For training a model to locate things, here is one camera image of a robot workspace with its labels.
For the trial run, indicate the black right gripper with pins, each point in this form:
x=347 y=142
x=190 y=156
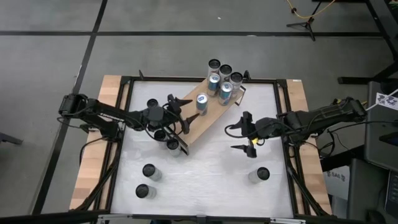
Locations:
x=267 y=128

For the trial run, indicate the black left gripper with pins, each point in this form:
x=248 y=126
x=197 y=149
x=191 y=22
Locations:
x=157 y=115

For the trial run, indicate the blue silver Red Bull can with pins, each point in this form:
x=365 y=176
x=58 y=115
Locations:
x=226 y=88
x=213 y=79
x=202 y=99

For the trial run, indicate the white Celsius can orange logo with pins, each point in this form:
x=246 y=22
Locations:
x=152 y=102

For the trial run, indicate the white Celsius can blue band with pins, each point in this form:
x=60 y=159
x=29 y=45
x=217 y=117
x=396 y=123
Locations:
x=173 y=144

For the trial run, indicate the white Celsius can yellow band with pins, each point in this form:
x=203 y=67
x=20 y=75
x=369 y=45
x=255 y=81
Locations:
x=160 y=135

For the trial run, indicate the silver can black lid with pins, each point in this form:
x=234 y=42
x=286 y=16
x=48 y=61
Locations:
x=263 y=173

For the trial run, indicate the white Celsius Peach Vibe can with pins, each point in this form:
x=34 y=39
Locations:
x=236 y=76
x=225 y=69
x=214 y=63

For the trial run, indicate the white Celsius can blue logo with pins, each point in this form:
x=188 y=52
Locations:
x=149 y=170

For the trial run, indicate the white Celsius Arctic can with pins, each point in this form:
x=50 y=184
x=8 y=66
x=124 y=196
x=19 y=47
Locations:
x=142 y=190

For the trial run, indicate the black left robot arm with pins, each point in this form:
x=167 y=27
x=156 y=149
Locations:
x=102 y=110

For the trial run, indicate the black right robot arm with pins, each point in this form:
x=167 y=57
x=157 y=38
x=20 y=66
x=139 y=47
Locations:
x=320 y=116

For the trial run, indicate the white printed box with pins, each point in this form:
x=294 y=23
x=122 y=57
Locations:
x=337 y=183

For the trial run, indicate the black tripod stand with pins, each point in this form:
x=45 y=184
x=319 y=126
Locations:
x=308 y=24

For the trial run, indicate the dark grey cabinet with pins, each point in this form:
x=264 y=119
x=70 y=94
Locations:
x=367 y=189

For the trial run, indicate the white marker tag paper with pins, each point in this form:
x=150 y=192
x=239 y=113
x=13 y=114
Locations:
x=387 y=101

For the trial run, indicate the black rig beam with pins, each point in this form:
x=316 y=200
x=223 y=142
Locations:
x=46 y=217

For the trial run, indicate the grey chair base leg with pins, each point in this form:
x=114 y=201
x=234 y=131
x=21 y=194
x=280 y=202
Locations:
x=9 y=138

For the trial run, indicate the black desk frame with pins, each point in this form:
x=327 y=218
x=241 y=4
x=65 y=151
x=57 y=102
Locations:
x=383 y=25

